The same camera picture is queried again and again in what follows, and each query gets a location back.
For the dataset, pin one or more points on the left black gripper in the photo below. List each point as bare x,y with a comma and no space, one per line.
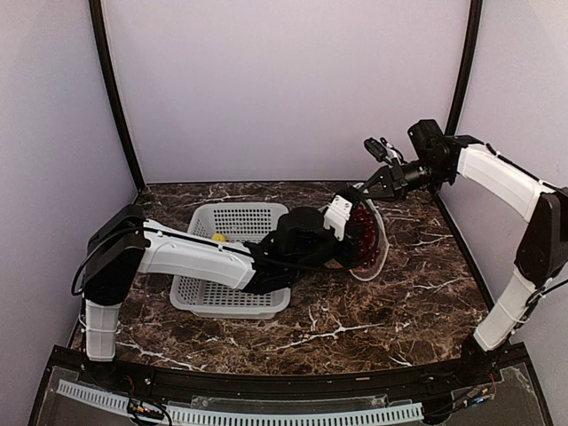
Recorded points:
347,255

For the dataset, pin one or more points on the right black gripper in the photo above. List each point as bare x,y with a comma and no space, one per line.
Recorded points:
393,178

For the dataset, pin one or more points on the white plastic basket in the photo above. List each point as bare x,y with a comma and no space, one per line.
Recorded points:
215,290

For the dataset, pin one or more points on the clear zip top bag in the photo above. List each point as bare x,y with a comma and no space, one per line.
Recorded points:
345,252

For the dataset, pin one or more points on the dark red grape bunch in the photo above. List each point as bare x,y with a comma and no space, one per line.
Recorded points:
370,236

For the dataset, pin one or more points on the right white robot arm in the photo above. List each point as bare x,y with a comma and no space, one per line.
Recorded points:
542,252

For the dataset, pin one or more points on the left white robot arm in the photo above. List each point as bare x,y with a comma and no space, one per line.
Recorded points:
126,245

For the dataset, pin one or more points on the small yellow lemon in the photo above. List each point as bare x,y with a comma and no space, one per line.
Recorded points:
218,237

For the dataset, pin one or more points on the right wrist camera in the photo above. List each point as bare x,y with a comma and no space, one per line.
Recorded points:
383,151

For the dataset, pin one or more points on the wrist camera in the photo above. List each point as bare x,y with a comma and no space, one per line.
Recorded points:
383,151
337,215

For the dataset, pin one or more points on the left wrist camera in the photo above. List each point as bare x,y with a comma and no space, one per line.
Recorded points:
337,215

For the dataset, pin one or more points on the right black frame post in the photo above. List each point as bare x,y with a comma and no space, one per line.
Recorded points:
465,67

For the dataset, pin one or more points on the black frame post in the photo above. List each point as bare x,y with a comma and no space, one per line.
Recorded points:
112,92
465,67

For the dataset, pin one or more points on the white slotted cable duct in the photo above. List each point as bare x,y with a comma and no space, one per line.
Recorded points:
230,411

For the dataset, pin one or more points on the black front rail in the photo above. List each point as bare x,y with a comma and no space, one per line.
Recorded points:
160,383

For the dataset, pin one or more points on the left black frame post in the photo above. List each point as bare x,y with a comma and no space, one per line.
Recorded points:
112,92

